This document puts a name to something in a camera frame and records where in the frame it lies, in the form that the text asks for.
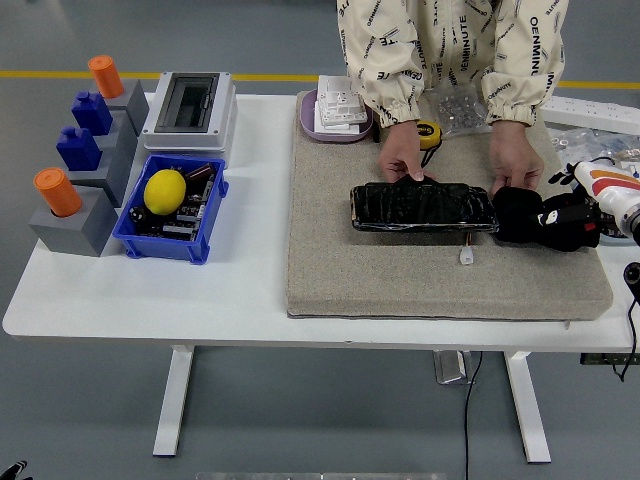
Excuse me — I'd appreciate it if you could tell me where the person's right hand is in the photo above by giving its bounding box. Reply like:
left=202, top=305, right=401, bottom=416
left=378, top=119, right=436, bottom=184

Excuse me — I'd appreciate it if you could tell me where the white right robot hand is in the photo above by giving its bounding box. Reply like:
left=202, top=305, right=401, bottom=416
left=537, top=159, right=640, bottom=234

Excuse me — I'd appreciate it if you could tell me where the person's left hand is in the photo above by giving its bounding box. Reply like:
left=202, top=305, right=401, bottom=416
left=488, top=122, right=545, bottom=199

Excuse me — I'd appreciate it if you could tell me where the black-white left robot hand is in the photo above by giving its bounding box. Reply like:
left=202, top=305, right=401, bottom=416
left=0, top=459, right=32, bottom=480

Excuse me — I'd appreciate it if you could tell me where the black rag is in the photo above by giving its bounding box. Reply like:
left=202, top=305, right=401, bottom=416
left=492, top=185, right=600, bottom=253

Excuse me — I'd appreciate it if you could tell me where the yellow tape measure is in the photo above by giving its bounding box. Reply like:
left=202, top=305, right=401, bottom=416
left=417, top=121, right=444, bottom=169

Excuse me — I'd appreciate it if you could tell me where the clear bag of washers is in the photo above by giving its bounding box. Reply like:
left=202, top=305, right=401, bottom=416
left=547, top=127, right=640, bottom=166

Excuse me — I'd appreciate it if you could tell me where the clear bag of screws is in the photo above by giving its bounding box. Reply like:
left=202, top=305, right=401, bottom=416
left=422, top=87, right=494, bottom=139

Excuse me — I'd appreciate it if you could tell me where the white power strip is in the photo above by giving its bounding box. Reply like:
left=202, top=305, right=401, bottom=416
left=542, top=95, right=640, bottom=136

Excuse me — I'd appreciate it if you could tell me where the purple tray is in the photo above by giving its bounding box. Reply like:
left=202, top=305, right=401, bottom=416
left=299, top=88, right=375, bottom=145

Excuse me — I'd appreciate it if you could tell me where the person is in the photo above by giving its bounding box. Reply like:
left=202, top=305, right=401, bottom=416
left=337, top=0, right=570, bottom=199

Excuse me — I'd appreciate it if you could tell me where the grey-brown mat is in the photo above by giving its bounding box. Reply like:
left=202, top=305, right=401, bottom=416
left=285, top=89, right=615, bottom=321

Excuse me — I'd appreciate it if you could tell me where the green circuit board strip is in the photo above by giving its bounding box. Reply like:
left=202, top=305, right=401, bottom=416
left=579, top=352, right=640, bottom=366

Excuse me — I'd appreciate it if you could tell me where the white table leg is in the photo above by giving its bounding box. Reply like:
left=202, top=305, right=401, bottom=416
left=502, top=351, right=553, bottom=464
left=152, top=344, right=195, bottom=457

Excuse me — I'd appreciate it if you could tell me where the silver metal control box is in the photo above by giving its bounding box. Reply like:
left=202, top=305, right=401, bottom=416
left=432, top=351, right=476, bottom=385

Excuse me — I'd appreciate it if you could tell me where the dark circuit board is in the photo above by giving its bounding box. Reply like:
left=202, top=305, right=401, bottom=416
left=128, top=159, right=221, bottom=241

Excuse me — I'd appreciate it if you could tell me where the yellow lemon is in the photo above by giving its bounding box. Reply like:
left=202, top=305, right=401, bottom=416
left=143, top=168, right=188, bottom=216

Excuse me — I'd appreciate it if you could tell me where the grey block holder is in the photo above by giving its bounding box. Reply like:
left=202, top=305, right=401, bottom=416
left=28, top=185, right=121, bottom=259
left=67, top=142, right=139, bottom=209
left=102, top=78, right=151, bottom=137
left=94, top=110, right=140, bottom=166

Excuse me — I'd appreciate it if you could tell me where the blue plastic bin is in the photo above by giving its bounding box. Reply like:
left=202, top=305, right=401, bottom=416
left=112, top=153, right=231, bottom=266

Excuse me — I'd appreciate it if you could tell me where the orange plastic cylinder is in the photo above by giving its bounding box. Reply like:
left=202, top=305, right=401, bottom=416
left=88, top=54, right=126, bottom=100
left=33, top=167, right=84, bottom=219

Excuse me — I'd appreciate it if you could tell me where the blue plastic block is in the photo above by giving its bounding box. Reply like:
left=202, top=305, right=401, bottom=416
left=55, top=126, right=104, bottom=172
left=71, top=90, right=115, bottom=136

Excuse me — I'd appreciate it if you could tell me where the grey electrical enclosure box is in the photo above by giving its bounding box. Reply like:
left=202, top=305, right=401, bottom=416
left=139, top=71, right=240, bottom=154

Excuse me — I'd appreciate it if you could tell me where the thin black hanging cable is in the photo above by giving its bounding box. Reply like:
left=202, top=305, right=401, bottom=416
left=612, top=359, right=640, bottom=384

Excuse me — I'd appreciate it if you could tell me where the black power cable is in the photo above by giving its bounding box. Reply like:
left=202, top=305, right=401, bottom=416
left=463, top=351, right=484, bottom=480

